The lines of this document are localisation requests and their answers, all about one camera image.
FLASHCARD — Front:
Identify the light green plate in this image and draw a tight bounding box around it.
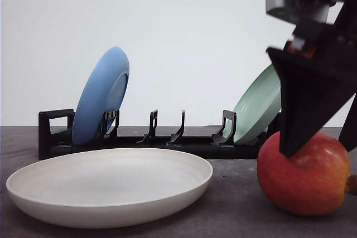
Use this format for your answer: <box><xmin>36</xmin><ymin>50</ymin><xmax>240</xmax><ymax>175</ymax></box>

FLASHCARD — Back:
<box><xmin>223</xmin><ymin>64</ymin><xmax>282</xmax><ymax>143</ymax></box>

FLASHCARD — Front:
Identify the blue plate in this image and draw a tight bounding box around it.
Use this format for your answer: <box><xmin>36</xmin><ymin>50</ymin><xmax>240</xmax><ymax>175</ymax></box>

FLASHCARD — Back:
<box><xmin>72</xmin><ymin>47</ymin><xmax>130</xmax><ymax>146</ymax></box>

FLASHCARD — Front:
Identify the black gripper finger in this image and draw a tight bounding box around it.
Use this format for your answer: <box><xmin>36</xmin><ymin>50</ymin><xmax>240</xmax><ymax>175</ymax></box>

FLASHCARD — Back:
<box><xmin>266</xmin><ymin>48</ymin><xmax>357</xmax><ymax>158</ymax></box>
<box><xmin>338</xmin><ymin>92</ymin><xmax>357</xmax><ymax>152</ymax></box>

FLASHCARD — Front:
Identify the white plate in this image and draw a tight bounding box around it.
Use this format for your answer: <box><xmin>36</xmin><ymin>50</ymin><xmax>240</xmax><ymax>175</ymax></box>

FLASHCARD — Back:
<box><xmin>6</xmin><ymin>148</ymin><xmax>213</xmax><ymax>229</ymax></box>

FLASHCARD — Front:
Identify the red pomegranate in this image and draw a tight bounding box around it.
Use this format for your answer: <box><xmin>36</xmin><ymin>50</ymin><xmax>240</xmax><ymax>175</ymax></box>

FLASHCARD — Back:
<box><xmin>257</xmin><ymin>131</ymin><xmax>357</xmax><ymax>216</ymax></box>

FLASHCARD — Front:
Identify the black plate rack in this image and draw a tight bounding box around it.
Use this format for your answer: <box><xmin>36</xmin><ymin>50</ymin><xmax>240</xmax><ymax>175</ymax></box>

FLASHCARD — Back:
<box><xmin>38</xmin><ymin>109</ymin><xmax>283</xmax><ymax>160</ymax></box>

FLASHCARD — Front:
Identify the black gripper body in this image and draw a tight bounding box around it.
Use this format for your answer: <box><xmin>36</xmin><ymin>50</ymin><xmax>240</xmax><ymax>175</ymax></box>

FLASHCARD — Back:
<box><xmin>287</xmin><ymin>0</ymin><xmax>357</xmax><ymax>96</ymax></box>

